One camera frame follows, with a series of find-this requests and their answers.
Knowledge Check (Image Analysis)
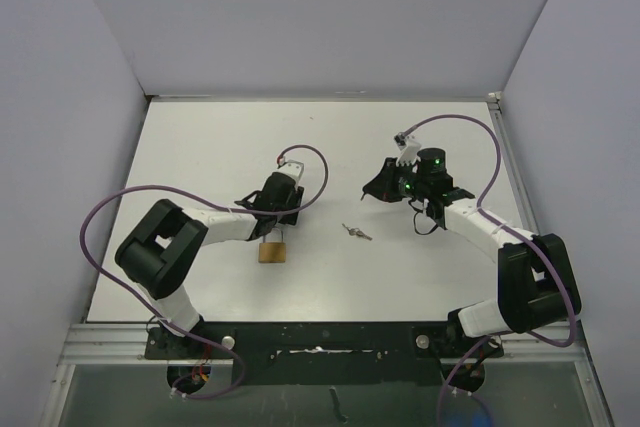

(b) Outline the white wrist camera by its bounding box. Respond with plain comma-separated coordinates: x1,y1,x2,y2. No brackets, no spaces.
394,132,422,167
276,160,305,186

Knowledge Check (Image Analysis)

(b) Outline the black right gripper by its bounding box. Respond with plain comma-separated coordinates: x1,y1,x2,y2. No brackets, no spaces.
365,158,430,203

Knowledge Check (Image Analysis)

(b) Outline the aluminium front frame rail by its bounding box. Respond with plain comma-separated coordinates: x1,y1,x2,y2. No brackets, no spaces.
41,320,613,426

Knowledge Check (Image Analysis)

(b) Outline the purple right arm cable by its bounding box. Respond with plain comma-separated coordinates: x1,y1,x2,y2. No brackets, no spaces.
404,113,584,427

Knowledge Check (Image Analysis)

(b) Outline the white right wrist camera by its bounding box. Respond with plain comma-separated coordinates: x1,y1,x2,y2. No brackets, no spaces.
394,132,422,167

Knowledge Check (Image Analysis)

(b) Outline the aluminium frame rail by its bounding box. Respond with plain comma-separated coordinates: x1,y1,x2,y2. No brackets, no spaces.
41,320,613,426
487,91,584,323

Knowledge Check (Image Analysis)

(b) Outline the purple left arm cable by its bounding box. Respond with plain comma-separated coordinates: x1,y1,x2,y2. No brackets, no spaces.
79,145,330,401

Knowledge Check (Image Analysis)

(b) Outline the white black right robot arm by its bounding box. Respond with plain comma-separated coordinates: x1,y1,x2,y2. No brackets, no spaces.
363,148,582,356

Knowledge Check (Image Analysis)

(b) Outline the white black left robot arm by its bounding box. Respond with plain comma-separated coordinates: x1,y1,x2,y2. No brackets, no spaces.
115,162,304,358

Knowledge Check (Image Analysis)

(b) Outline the aluminium right frame rail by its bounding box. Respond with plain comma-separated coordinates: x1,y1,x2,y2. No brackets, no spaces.
487,91,584,323

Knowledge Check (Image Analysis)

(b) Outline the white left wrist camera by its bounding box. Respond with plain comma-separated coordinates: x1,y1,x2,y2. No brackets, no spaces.
276,160,305,186

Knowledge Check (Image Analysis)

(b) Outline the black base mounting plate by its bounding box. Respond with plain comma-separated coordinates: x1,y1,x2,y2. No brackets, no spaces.
144,321,504,396

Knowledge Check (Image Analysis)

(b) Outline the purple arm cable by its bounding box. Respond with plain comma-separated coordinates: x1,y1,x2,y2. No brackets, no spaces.
79,145,330,401
404,113,584,427

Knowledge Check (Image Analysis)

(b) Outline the large brass padlock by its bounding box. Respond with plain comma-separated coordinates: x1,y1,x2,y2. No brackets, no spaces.
258,227,287,264

